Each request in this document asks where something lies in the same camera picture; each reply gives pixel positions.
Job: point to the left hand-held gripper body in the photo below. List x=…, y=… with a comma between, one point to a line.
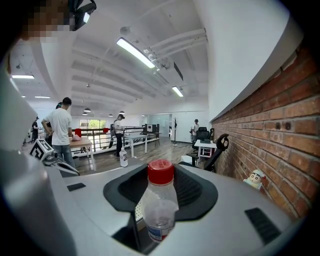
x=41, y=150

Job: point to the black chair with headrest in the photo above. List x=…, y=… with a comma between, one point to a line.
x=220, y=145

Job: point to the clear water bottle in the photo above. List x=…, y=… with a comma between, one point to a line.
x=123, y=157

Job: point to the white metal-frame table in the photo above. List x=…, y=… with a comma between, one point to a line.
x=136, y=137

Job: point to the black head-worn camera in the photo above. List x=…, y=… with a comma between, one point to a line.
x=82, y=15

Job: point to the round ceiling detector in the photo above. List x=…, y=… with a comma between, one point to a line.
x=125, y=30

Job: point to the red padded block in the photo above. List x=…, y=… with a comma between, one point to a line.
x=78, y=132
x=106, y=130

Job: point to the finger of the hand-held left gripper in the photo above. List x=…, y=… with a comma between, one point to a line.
x=68, y=168

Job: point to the black coat rack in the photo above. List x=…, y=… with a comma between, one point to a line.
x=175, y=130

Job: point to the white ceiling pipes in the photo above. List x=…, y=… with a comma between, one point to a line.
x=177, y=41

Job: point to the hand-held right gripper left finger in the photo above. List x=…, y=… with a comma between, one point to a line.
x=100, y=200

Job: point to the dark ceiling vent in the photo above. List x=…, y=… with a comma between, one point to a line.
x=178, y=71

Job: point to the small white desk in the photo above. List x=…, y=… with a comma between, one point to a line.
x=205, y=144

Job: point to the cartoon figurine toy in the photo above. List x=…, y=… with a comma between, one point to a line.
x=255, y=178

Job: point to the red-capped white bottle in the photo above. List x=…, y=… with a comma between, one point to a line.
x=160, y=200

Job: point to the long ceiling light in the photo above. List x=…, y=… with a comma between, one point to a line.
x=177, y=91
x=42, y=97
x=136, y=52
x=23, y=76

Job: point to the black metal railing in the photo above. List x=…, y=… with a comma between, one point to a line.
x=100, y=136

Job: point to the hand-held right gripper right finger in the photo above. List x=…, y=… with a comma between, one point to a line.
x=225, y=200

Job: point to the wooden desk with white legs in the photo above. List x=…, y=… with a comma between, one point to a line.
x=81, y=143

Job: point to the pink object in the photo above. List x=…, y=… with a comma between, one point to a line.
x=76, y=138

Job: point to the black office chair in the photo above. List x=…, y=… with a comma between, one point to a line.
x=202, y=135

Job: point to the cream perforated plastic basket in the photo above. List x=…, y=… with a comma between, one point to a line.
x=138, y=215

